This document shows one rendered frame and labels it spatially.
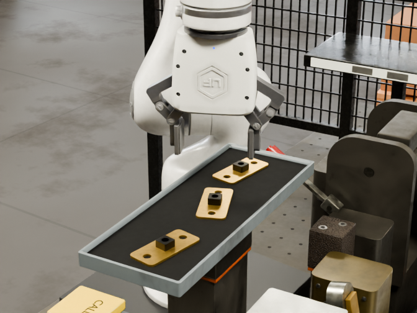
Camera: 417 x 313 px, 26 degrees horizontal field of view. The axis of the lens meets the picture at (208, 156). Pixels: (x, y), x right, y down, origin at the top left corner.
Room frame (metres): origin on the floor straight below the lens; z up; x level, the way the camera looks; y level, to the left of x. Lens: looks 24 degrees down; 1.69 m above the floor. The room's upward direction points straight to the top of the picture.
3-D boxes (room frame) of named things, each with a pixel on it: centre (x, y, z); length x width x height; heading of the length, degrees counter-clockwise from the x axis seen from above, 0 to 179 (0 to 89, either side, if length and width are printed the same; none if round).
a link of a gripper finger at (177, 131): (1.04, 0.05, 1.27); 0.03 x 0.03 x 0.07; 81
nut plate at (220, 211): (1.04, -0.01, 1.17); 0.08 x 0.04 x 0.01; 171
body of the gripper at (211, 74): (1.03, -0.01, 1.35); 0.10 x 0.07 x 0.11; 81
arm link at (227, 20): (1.04, -0.01, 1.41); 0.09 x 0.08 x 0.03; 81
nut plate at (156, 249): (0.92, 0.05, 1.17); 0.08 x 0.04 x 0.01; 138
